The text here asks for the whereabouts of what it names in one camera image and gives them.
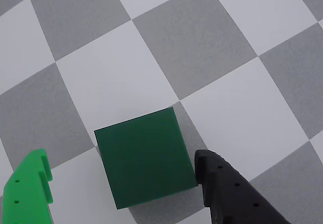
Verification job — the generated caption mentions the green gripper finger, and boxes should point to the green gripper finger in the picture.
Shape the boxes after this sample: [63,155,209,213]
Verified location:
[2,149,54,224]

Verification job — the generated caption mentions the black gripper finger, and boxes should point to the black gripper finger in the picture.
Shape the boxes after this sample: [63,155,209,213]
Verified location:
[194,149,291,224]

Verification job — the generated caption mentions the dark green cube dice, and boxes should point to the dark green cube dice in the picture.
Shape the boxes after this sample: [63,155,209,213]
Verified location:
[93,107,199,210]

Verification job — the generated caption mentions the grey white checkerboard mat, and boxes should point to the grey white checkerboard mat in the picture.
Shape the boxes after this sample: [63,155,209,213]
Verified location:
[0,0,323,224]

